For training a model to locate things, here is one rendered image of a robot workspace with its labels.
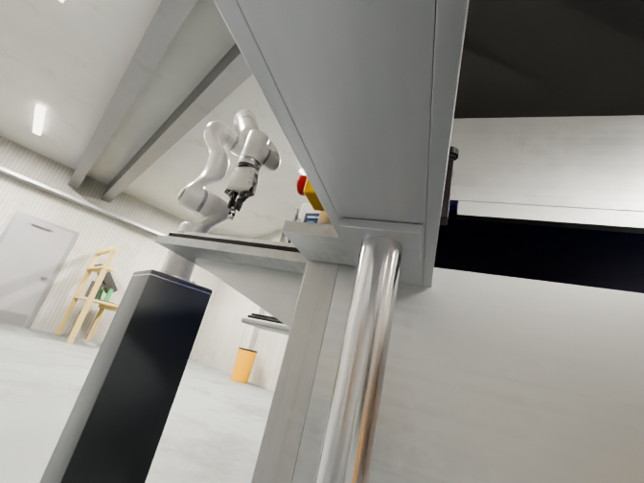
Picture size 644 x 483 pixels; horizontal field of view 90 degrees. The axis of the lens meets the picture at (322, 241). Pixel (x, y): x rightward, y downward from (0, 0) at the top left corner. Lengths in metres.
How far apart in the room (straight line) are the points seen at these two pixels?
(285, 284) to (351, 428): 0.45
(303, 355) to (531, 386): 0.34
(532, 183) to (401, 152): 0.46
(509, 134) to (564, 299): 0.32
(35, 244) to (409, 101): 9.01
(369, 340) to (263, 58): 0.26
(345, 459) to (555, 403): 0.33
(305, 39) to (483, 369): 0.49
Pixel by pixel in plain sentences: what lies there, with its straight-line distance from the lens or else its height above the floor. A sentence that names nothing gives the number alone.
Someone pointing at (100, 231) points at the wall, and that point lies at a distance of 9.32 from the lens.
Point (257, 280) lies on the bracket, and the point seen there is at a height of 0.83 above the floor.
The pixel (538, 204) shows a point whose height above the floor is 1.02.
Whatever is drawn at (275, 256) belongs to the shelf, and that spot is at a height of 0.86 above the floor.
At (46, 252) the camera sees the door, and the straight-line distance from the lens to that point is 9.11.
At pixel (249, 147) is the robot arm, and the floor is 1.37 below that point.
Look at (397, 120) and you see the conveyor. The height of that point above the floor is 0.84.
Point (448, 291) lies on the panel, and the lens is 0.58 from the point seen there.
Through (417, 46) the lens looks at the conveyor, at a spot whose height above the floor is 0.84.
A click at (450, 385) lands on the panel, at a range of 0.56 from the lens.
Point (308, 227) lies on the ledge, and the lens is 0.50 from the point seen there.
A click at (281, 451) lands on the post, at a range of 0.61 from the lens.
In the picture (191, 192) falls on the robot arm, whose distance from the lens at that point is 1.50.
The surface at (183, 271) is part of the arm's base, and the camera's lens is 1.43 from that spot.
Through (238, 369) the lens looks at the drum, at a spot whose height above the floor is 0.22.
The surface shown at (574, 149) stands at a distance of 0.75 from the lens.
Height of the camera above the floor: 0.68
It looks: 20 degrees up
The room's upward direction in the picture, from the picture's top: 14 degrees clockwise
